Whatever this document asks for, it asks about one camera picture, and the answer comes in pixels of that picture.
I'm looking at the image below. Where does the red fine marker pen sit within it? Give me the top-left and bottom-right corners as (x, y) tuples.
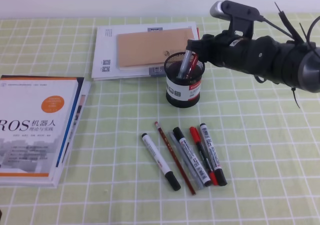
(189, 126), (219, 186)

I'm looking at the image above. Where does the dark red pencil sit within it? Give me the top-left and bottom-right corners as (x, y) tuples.
(154, 121), (196, 196)

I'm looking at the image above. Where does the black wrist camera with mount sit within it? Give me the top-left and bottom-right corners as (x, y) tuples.
(209, 0), (264, 39)

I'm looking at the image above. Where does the red book bottom of stack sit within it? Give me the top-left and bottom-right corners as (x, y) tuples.
(196, 27), (200, 40)

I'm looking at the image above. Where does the ROS textbook white cover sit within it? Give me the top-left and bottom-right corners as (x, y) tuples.
(0, 74), (85, 181)

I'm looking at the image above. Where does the white marker black cap left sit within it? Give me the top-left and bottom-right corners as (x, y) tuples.
(141, 133), (181, 191)

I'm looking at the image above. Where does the white marker black cap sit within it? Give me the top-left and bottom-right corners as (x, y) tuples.
(173, 127), (212, 187)
(141, 133), (181, 191)

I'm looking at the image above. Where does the white marker black cap centre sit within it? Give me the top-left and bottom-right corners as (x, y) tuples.
(173, 127), (212, 187)

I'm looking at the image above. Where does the clear translucent pen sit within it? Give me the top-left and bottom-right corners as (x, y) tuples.
(177, 50), (193, 79)

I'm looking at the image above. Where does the black mesh pen holder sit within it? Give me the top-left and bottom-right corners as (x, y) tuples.
(164, 52), (205, 108)

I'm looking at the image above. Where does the black camera cable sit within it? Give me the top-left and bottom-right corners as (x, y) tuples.
(259, 15), (320, 46)

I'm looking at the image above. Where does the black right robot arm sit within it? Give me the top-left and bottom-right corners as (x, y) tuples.
(186, 0), (320, 93)

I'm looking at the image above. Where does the white marker with barcode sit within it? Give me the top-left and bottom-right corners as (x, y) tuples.
(199, 123), (228, 187)

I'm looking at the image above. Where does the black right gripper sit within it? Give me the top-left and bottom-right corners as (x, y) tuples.
(186, 32), (282, 80)

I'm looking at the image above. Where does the white book under notebook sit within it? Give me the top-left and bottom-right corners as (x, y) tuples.
(91, 21), (198, 81)

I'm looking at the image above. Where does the book under ROS textbook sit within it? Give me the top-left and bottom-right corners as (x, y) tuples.
(0, 80), (92, 188)

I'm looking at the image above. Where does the red gel pen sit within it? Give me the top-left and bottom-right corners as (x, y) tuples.
(185, 54), (199, 79)

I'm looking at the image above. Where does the grey translucent pen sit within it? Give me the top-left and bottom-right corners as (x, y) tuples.
(168, 131), (204, 190)

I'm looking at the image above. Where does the tan kraft notebook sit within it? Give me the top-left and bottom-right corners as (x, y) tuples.
(117, 28), (195, 69)

